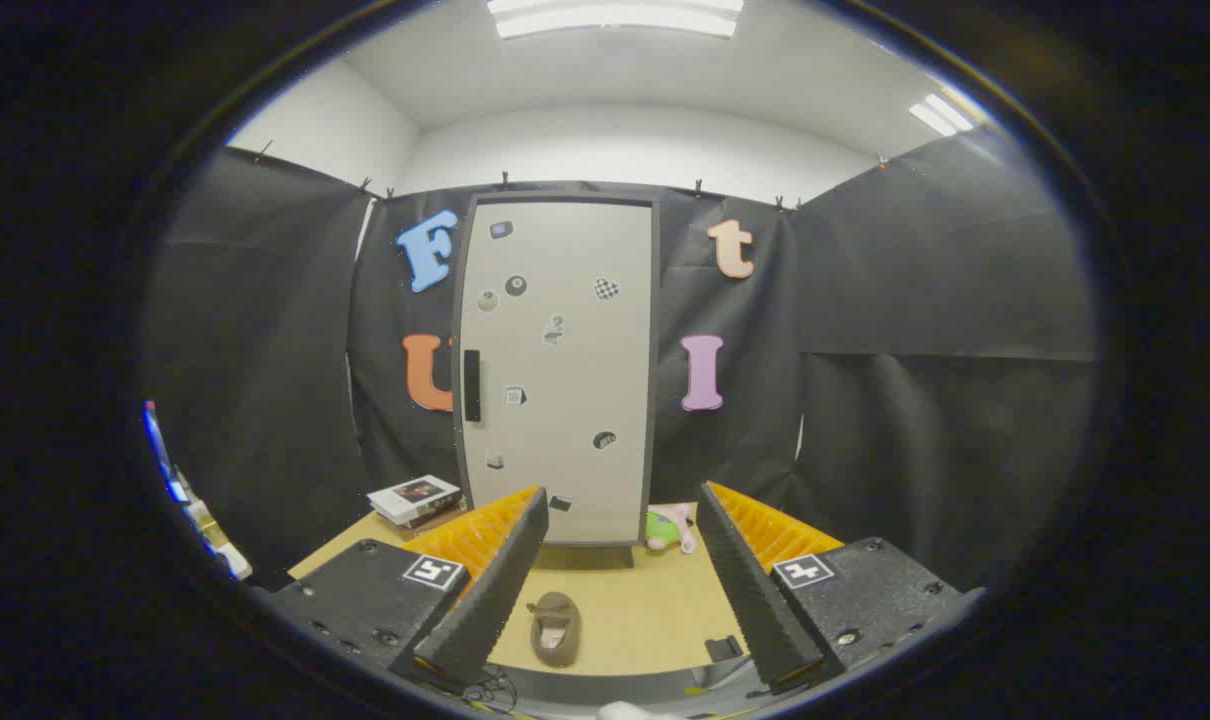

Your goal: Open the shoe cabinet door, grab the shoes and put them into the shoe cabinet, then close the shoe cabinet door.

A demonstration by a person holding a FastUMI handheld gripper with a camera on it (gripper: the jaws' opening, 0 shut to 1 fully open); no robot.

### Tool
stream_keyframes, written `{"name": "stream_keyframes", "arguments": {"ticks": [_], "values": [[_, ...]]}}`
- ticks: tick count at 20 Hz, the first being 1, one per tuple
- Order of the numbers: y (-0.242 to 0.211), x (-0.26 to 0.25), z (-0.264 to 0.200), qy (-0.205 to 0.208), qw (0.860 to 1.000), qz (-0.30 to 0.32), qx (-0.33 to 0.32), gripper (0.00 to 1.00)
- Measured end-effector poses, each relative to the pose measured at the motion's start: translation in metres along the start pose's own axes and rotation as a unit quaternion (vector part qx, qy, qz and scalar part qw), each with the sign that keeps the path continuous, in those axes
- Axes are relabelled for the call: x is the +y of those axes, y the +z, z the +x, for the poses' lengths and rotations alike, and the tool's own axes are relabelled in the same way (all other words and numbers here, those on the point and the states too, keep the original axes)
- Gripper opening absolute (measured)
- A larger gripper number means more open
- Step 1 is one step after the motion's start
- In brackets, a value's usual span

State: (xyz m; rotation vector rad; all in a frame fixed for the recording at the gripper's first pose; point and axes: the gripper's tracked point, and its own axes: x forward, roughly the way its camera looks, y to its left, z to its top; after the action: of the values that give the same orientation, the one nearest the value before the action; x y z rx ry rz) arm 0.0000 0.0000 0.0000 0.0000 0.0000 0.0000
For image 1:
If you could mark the black backdrop cloth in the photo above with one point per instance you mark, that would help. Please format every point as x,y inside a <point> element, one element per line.
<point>915,300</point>

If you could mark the small black box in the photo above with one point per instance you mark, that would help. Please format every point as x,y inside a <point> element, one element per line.
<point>722,647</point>

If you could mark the grey shoe cabinet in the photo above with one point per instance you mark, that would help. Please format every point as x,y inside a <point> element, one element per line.
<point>657,380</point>

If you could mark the green pink plush toy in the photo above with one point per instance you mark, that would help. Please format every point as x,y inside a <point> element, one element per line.
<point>662,530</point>

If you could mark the large ceiling light panel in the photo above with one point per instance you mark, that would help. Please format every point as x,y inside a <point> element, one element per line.
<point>615,18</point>

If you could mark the brown fuzzy shoe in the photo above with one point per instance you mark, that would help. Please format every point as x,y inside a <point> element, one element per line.
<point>555,650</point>

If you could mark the white book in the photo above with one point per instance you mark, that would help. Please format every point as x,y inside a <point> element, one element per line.
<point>410,495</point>

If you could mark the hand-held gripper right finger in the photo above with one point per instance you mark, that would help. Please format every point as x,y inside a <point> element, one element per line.
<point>755,600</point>

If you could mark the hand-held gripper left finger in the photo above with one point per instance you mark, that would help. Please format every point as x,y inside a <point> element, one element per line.
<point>495,600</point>

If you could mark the white rounded object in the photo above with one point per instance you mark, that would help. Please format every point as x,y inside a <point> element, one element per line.
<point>625,712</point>

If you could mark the colourful blurred items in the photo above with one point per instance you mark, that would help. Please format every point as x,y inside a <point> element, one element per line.
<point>190,500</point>

